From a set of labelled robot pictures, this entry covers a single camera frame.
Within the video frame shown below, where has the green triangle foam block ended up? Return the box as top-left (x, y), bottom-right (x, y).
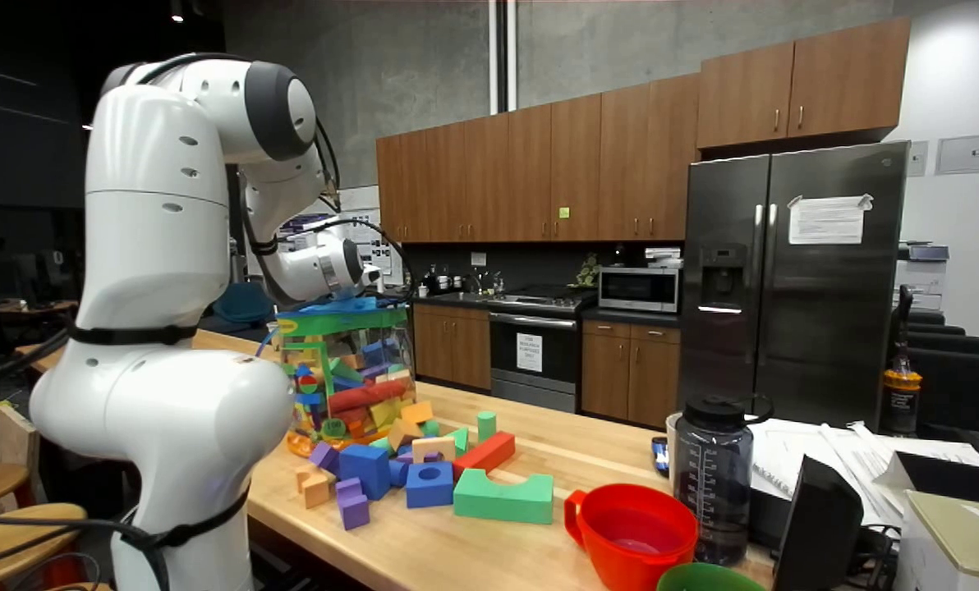
top-left (420, 416), bottom-right (473, 460)

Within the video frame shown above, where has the large red orange block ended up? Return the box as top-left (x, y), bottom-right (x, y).
top-left (324, 375), bottom-right (418, 416)

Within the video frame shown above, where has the pale yellow rectangular block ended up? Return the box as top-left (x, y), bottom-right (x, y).
top-left (411, 433), bottom-right (461, 468)

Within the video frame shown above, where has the blue cylinder foam block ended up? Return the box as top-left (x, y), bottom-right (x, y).
top-left (335, 445), bottom-right (394, 503)
top-left (384, 454), bottom-right (415, 494)

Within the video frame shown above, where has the green arch foam block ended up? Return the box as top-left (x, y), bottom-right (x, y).
top-left (449, 468), bottom-right (557, 530)

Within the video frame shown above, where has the blue square block with hole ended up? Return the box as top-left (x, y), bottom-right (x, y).
top-left (405, 456), bottom-right (457, 511)

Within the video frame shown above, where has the purple rectangular foam block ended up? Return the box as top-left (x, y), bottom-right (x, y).
top-left (307, 440), bottom-right (340, 476)

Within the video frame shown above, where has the purple arch foam block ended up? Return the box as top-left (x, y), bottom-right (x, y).
top-left (330, 476), bottom-right (374, 537)

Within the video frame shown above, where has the wooden base cabinet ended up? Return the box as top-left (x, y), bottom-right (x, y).
top-left (579, 316), bottom-right (687, 430)
top-left (411, 303), bottom-right (496, 395)

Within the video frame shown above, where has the white paper note on oven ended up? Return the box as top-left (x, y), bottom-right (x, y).
top-left (511, 332), bottom-right (549, 379)

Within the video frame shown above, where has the steel kitchen oven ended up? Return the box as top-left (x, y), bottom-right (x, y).
top-left (487, 307), bottom-right (583, 416)

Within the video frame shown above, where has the small potted plant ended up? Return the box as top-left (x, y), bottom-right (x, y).
top-left (571, 253), bottom-right (602, 291)

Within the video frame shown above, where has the steel microwave oven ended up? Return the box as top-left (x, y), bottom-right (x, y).
top-left (593, 262), bottom-right (687, 319)

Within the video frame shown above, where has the white container stack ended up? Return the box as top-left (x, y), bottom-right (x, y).
top-left (641, 242), bottom-right (687, 273)

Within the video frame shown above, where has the small dark device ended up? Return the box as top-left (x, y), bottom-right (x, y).
top-left (647, 433), bottom-right (675, 482)

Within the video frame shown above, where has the vertical metal pipe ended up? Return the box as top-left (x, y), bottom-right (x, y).
top-left (483, 0), bottom-right (521, 119)

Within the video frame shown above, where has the blue chair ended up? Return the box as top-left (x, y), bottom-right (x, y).
top-left (203, 279), bottom-right (283, 336)

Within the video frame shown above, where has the red plastic measuring cup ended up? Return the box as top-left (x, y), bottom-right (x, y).
top-left (560, 482), bottom-right (702, 591)

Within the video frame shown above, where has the dark water bottle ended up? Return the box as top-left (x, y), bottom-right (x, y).
top-left (671, 395), bottom-right (756, 569)

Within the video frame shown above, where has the dark steel refrigerator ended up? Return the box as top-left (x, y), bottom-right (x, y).
top-left (675, 138), bottom-right (912, 430)

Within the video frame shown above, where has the white paper note on refrigerator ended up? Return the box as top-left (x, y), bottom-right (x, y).
top-left (786, 192), bottom-right (878, 250)

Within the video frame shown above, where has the green plastic bowl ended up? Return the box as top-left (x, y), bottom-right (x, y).
top-left (652, 557), bottom-right (769, 591)

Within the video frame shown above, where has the stack of white papers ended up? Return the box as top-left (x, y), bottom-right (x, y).
top-left (748, 415), bottom-right (979, 531)

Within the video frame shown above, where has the black flat device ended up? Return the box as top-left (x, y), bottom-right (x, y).
top-left (769, 454), bottom-right (868, 591)

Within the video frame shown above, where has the bottle with orange lid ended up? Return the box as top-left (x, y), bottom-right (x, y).
top-left (879, 345), bottom-right (926, 437)

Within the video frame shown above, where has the white office printer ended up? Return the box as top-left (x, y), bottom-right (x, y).
top-left (897, 241), bottom-right (951, 319)

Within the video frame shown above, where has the black office chair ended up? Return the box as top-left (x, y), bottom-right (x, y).
top-left (901, 309), bottom-right (979, 440)

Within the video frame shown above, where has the white cardboard box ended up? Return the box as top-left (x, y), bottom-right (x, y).
top-left (887, 449), bottom-right (979, 591)

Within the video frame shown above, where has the wooden chair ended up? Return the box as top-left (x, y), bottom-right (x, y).
top-left (0, 398), bottom-right (87, 591)

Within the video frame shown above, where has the long wooden wall cabinet row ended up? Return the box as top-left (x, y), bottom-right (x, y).
top-left (374, 74), bottom-right (702, 245)

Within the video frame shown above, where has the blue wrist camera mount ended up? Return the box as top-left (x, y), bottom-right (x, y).
top-left (307, 286), bottom-right (384, 316)

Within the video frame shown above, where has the wooden double door wall cabinet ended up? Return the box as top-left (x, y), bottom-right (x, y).
top-left (692, 18), bottom-right (912, 156)

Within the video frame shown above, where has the small grey wall plate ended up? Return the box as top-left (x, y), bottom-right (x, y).
top-left (902, 138), bottom-right (934, 180)

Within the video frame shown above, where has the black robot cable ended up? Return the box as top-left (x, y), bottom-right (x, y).
top-left (0, 326), bottom-right (74, 403)

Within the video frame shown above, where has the large grey wall plate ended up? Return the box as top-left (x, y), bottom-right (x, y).
top-left (934, 131), bottom-right (979, 177)

